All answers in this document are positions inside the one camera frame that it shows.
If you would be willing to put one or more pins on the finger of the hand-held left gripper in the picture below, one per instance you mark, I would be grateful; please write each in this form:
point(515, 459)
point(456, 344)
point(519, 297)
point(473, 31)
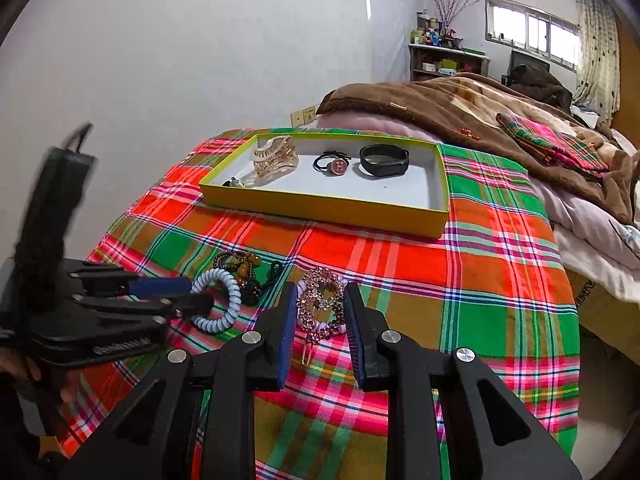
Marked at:
point(192, 305)
point(160, 286)

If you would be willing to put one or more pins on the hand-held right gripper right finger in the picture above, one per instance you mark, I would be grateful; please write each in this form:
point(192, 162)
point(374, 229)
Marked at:
point(352, 340)

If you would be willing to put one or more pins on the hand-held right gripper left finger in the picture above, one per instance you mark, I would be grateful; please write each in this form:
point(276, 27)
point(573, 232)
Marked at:
point(287, 340)

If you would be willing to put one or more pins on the pink rhinestone hair clip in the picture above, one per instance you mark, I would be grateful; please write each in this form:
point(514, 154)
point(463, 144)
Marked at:
point(320, 280)

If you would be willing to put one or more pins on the yellow cardboard box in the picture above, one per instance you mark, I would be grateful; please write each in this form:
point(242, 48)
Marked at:
point(320, 210)

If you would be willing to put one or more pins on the cream hair claw clip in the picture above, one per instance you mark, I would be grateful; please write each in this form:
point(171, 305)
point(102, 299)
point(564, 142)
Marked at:
point(272, 165)

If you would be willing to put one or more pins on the black wristband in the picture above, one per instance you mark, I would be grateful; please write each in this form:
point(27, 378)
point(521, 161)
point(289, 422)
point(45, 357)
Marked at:
point(380, 171)

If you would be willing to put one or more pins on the plaid bed sheet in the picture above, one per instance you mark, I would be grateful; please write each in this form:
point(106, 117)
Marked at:
point(400, 285)

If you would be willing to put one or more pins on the pink bed sheet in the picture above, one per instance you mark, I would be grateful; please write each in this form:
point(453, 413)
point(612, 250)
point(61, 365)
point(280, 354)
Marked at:
point(360, 125)

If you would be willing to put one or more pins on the brown blanket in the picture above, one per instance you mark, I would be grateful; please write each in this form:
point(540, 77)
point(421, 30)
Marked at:
point(400, 105)

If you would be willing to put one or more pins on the white quilt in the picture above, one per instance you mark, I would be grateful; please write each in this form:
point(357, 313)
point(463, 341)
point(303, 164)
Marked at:
point(585, 250)

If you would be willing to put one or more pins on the folded plaid cloth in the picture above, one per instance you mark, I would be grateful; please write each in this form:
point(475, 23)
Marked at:
point(550, 142)

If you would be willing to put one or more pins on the wooden shelf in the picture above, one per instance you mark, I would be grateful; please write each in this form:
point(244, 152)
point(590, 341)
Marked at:
point(414, 60)

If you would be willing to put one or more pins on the group of bottles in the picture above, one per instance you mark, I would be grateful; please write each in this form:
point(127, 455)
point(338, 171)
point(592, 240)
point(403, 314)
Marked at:
point(432, 37)

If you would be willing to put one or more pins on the dark jacket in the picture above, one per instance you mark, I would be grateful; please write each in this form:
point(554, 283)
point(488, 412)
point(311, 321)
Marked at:
point(540, 82)

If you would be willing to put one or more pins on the black monitor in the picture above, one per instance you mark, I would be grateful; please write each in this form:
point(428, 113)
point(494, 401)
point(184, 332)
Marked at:
point(522, 57)

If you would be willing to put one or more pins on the dried branches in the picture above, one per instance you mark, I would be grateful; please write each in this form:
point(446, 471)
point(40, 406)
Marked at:
point(450, 5)

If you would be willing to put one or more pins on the window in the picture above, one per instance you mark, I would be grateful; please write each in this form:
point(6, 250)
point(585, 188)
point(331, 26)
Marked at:
point(535, 30)

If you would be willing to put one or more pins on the floral curtain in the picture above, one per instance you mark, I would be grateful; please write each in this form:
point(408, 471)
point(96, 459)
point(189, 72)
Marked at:
point(597, 60)

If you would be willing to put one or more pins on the wooden wardrobe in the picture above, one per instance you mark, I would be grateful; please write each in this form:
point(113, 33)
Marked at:
point(631, 85)

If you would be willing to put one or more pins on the beige wall socket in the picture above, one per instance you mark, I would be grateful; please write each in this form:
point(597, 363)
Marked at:
point(300, 117)

